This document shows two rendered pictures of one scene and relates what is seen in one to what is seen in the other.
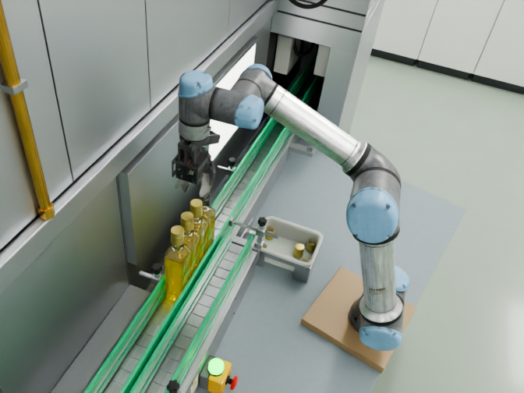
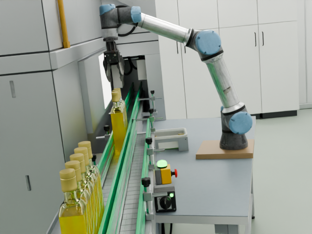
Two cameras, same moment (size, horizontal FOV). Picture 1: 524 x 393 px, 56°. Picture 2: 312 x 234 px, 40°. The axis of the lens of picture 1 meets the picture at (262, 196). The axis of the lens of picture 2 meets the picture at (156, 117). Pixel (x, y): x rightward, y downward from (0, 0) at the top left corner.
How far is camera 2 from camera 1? 1.37 m
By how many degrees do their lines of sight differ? 32
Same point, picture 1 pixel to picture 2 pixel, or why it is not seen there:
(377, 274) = (223, 77)
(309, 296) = (194, 152)
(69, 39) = not seen: outside the picture
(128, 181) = (84, 65)
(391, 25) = not seen: hidden behind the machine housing
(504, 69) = not seen: hidden behind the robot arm
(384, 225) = (215, 41)
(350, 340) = (227, 152)
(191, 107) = (109, 17)
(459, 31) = (204, 93)
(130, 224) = (87, 98)
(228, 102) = (125, 9)
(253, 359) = (179, 172)
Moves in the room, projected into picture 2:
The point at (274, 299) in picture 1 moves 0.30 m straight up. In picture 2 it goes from (175, 158) to (170, 102)
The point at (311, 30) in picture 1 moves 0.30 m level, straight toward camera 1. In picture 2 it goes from (131, 49) to (138, 51)
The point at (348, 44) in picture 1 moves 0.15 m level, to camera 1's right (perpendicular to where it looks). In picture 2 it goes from (153, 49) to (174, 47)
